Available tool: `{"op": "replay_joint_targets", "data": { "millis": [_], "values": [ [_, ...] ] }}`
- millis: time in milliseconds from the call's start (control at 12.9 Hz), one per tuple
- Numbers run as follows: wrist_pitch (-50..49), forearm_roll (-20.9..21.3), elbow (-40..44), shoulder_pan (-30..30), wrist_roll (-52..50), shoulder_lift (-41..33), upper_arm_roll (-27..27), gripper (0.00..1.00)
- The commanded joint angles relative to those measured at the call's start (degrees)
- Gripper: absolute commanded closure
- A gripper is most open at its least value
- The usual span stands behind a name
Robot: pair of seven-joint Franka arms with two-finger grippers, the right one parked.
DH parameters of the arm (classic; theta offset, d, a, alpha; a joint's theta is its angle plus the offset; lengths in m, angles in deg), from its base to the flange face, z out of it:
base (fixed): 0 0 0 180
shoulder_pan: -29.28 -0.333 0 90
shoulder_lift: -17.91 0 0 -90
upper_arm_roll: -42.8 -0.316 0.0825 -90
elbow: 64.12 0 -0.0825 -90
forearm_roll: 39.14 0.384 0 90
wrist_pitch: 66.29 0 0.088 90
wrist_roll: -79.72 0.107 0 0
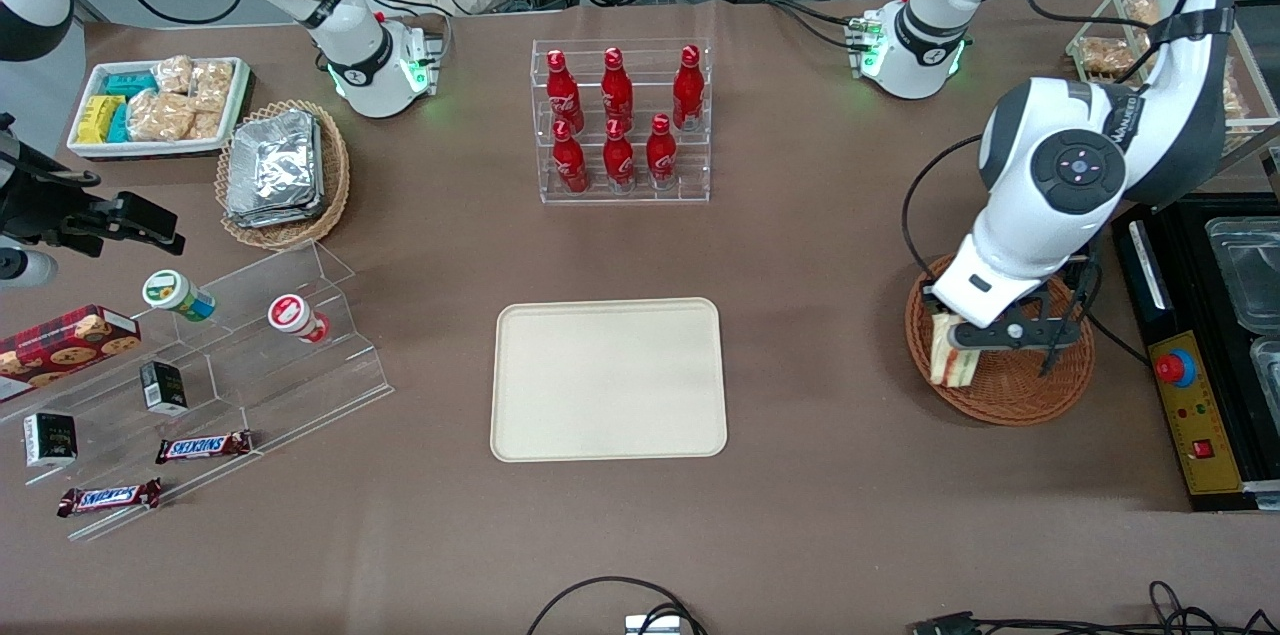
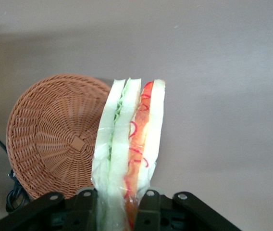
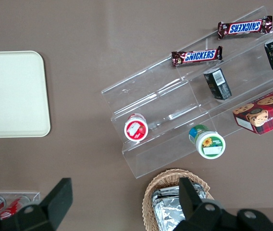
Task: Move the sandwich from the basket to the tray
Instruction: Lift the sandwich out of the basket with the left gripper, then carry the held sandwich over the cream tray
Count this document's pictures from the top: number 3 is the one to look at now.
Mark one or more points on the red strawberry yogurt cup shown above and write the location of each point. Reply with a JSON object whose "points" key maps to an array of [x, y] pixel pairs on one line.
{"points": [[136, 130]]}

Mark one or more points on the clear acrylic tiered shelf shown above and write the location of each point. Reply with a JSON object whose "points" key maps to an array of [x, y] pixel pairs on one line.
{"points": [[151, 96]]}

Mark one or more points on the cream plastic tray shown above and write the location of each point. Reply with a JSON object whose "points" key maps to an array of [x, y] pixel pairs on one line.
{"points": [[11, 96]]}

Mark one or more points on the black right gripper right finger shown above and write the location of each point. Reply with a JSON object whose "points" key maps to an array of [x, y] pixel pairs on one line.
{"points": [[188, 199]]}

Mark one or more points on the clear acrylic can rack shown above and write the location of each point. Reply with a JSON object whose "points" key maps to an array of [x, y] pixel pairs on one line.
{"points": [[34, 195]]}

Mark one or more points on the Snickers chocolate bar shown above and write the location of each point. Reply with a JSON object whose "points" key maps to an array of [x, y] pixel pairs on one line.
{"points": [[244, 27], [197, 56]]}

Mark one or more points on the light tan wicker basket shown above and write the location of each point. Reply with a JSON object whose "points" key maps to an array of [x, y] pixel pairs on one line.
{"points": [[148, 195]]}

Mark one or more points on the aluminium foil container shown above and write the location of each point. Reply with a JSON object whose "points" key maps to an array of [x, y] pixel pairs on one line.
{"points": [[167, 209]]}

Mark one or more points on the green sunflower lid cup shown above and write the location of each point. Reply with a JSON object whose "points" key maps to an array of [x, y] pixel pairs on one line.
{"points": [[209, 145]]}

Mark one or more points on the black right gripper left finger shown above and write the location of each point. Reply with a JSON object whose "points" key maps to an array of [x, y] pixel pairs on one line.
{"points": [[59, 202]]}

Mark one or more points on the red plaid cookie box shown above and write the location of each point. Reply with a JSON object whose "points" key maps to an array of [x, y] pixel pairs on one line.
{"points": [[268, 113]]}

